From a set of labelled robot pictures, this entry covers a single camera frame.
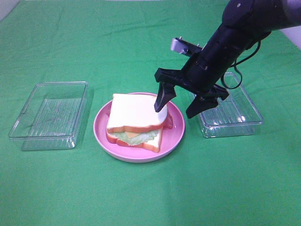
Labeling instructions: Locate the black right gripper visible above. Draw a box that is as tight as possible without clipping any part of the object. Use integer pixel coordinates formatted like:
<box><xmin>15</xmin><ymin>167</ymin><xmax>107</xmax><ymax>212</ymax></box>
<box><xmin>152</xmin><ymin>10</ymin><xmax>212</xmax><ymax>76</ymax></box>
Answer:
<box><xmin>154</xmin><ymin>50</ymin><xmax>230</xmax><ymax>118</ymax></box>

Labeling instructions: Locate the clear right plastic container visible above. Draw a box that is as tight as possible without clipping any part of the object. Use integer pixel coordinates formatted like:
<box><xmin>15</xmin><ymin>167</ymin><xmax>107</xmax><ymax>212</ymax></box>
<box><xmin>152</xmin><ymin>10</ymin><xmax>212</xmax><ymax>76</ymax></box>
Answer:
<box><xmin>196</xmin><ymin>85</ymin><xmax>263</xmax><ymax>138</ymax></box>

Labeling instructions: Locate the green lettuce leaf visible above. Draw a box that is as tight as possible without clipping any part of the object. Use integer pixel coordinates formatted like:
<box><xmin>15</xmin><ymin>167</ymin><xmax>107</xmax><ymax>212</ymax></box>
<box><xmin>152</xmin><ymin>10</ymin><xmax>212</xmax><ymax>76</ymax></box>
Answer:
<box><xmin>110</xmin><ymin>130</ymin><xmax>159</xmax><ymax>145</ymax></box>

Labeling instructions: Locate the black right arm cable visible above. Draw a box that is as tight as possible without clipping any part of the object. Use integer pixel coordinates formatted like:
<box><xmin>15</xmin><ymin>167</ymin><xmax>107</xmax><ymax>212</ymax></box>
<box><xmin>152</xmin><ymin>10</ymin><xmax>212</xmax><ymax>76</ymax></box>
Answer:
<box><xmin>220</xmin><ymin>39</ymin><xmax>261</xmax><ymax>90</ymax></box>

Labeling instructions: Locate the green tablecloth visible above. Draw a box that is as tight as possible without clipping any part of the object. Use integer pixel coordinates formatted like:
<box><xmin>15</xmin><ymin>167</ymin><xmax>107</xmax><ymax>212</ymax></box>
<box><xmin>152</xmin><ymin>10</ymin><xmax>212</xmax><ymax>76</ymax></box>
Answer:
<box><xmin>0</xmin><ymin>0</ymin><xmax>301</xmax><ymax>226</ymax></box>

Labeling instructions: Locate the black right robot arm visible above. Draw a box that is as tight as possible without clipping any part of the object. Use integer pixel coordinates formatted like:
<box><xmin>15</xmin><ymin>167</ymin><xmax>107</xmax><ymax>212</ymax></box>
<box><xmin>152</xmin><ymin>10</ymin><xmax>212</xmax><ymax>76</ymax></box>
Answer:
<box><xmin>154</xmin><ymin>0</ymin><xmax>301</xmax><ymax>118</ymax></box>

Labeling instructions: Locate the yellow cheese slice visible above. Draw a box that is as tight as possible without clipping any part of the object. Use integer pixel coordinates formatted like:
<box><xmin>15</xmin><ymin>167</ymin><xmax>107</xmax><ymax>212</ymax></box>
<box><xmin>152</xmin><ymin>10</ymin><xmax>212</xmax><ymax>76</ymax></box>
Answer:
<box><xmin>124</xmin><ymin>131</ymin><xmax>139</xmax><ymax>139</ymax></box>

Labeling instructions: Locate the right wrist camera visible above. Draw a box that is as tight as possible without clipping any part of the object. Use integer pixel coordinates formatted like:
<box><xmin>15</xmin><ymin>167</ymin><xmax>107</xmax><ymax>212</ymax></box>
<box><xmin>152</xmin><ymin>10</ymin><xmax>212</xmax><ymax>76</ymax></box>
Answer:
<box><xmin>170</xmin><ymin>37</ymin><xmax>202</xmax><ymax>57</ymax></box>

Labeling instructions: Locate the clear plastic container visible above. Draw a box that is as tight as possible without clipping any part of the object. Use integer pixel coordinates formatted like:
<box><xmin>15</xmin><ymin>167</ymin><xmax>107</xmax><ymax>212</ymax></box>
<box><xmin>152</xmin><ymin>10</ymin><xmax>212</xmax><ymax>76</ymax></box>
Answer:
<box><xmin>8</xmin><ymin>81</ymin><xmax>88</xmax><ymax>151</ymax></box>
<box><xmin>196</xmin><ymin>85</ymin><xmax>263</xmax><ymax>138</ymax></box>

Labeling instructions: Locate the clear left plastic container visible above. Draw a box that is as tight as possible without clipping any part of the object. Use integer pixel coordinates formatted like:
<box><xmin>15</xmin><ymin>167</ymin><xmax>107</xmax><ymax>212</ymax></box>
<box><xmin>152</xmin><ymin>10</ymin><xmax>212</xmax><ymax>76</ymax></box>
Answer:
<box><xmin>8</xmin><ymin>81</ymin><xmax>88</xmax><ymax>151</ymax></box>

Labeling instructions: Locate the pink plate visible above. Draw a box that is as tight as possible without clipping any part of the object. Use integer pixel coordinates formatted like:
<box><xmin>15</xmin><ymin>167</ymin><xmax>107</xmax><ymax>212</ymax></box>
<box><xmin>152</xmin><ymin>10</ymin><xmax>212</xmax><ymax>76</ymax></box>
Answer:
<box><xmin>93</xmin><ymin>93</ymin><xmax>185</xmax><ymax>163</ymax></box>

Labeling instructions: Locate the pink bacon strip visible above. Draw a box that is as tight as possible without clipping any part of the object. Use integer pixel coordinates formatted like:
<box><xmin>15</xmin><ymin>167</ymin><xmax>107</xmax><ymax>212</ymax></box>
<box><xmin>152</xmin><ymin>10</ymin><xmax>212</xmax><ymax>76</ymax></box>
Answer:
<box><xmin>106</xmin><ymin>113</ymin><xmax>173</xmax><ymax>133</ymax></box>

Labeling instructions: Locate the bread slice orange crust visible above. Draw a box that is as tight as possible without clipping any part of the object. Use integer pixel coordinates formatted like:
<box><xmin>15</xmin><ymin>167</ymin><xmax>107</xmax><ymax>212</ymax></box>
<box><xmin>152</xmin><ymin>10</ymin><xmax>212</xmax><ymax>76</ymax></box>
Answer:
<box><xmin>106</xmin><ymin>129</ymin><xmax>163</xmax><ymax>153</ymax></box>

